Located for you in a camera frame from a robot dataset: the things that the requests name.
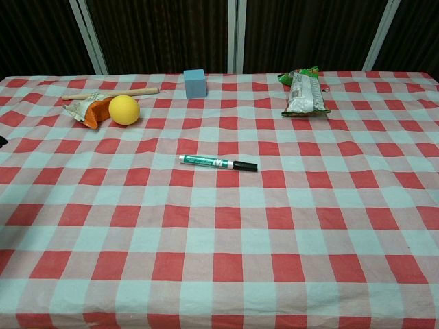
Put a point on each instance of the orange crumpled snack wrapper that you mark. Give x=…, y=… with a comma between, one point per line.
x=96, y=113

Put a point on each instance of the green silver snack bag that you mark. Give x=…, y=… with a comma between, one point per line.
x=305, y=92

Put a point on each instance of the yellow ball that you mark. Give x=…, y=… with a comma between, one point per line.
x=124, y=109

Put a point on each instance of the red white checkered tablecloth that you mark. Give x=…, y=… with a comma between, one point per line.
x=219, y=222

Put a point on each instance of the wooden stick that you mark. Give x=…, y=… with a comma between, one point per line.
x=137, y=92

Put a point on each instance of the light blue cube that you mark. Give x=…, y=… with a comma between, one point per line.
x=195, y=84

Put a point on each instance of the black marker cap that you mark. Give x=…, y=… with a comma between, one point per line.
x=245, y=166

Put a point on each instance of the white partition post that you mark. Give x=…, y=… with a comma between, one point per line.
x=235, y=34
x=380, y=37
x=90, y=37

